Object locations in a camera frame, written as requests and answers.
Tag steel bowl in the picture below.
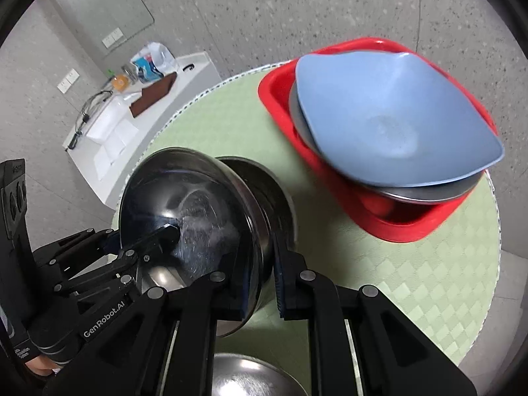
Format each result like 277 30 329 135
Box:
118 148 272 337
218 156 298 250
211 353 307 396

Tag blue square plate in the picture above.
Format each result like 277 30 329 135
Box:
295 51 505 188

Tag person right hand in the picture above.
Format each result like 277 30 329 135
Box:
25 355 58 376

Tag green checkered tablecloth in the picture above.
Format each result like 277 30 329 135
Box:
141 68 500 363

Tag white sink counter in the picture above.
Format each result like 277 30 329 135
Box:
62 51 224 211

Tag white paper sheets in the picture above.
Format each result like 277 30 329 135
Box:
93 119 139 180

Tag red plastic basin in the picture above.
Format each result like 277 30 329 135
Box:
257 37 500 244

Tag brown cloth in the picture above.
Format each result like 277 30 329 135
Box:
130 72 177 118

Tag orange soap bottle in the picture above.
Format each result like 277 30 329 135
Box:
108 70 130 93

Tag blue white plastic bag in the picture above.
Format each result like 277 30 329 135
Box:
130 42 179 83

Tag small black hook object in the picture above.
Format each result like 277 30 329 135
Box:
182 63 195 72

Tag black cable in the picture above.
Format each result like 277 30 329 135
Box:
66 88 115 150

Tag double wall socket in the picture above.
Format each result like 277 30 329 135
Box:
57 69 80 95

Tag mirror side wall socket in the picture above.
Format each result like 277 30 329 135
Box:
102 28 124 48

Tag wall mirror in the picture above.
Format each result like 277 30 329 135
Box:
51 0 154 60

